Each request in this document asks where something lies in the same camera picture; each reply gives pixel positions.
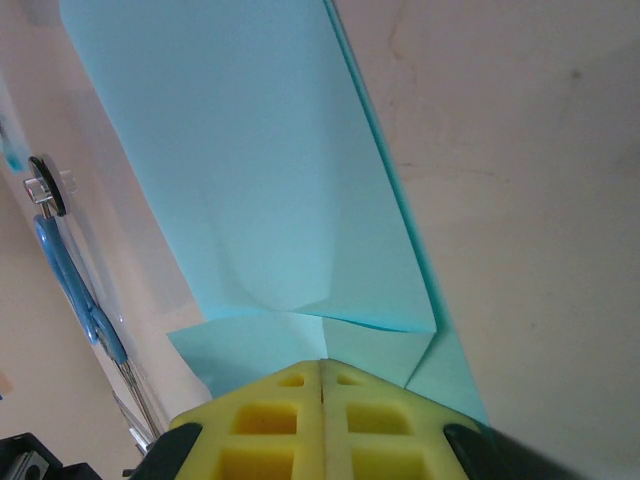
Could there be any light blue cloth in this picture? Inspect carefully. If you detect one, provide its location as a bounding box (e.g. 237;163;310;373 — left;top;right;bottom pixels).
58;0;495;427

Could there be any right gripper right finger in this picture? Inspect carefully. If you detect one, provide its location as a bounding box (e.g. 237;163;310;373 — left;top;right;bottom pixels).
322;359;547;480

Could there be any blue snack packet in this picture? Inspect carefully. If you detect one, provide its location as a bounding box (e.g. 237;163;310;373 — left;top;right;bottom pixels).
0;69;26;175

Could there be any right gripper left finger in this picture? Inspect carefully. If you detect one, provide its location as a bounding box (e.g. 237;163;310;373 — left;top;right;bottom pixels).
127;359;325;480

